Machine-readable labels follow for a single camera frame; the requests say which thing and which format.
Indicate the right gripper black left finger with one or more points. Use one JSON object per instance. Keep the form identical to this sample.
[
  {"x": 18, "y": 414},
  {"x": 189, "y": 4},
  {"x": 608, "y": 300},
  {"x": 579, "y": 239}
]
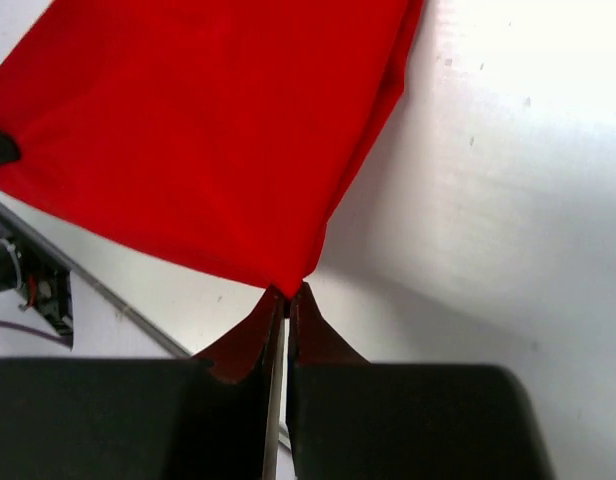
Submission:
[{"x": 210, "y": 416}]

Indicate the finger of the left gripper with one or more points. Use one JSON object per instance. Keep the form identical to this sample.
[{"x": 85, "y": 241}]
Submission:
[{"x": 9, "y": 150}]

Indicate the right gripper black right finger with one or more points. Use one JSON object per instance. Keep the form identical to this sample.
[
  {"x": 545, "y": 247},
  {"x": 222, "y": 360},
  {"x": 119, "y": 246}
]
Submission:
[{"x": 349, "y": 418}]

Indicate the red t-shirt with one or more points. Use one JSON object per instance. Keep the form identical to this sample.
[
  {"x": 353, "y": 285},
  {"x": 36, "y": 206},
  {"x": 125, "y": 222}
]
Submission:
[{"x": 218, "y": 135}]

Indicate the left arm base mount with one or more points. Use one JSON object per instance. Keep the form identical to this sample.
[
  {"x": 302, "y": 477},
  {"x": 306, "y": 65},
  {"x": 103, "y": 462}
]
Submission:
[{"x": 34, "y": 269}]

